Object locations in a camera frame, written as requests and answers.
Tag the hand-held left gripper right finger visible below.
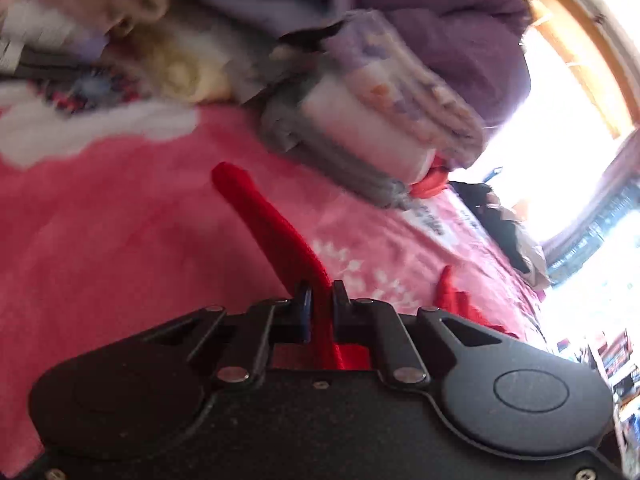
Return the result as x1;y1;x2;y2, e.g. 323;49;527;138
331;281;502;387

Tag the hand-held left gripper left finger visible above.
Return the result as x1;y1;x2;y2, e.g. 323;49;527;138
142;283;312;390

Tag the red knitted sweater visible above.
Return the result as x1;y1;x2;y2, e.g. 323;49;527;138
211;161;518;371

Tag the red padded cloth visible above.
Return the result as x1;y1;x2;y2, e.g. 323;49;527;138
412;157;451;198

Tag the black garment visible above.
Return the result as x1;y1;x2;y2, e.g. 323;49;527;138
450;181;531;273

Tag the folded white cloth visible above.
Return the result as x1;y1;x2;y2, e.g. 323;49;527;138
302;80;436;183

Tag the pink floral blanket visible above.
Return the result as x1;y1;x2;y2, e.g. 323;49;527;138
0;80;556;476

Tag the beige garment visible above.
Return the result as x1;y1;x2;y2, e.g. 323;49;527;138
495;200;551;288

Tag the folded floral cloth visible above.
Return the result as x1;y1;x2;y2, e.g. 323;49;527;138
325;10;486;168

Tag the blue hanging banner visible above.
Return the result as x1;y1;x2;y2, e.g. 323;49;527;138
547;185;640;276

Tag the pale yellow cloth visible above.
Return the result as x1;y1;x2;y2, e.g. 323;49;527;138
135;30;236;103

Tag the row of books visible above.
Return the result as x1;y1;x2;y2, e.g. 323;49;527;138
597;330;640;391

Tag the purple duvet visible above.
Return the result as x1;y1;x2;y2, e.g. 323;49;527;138
350;0;532;126

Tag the pink patterned curtain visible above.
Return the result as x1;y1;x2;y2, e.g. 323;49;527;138
542;132;640;256

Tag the wooden window frame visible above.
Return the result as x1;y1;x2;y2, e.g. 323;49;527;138
525;0;640;141

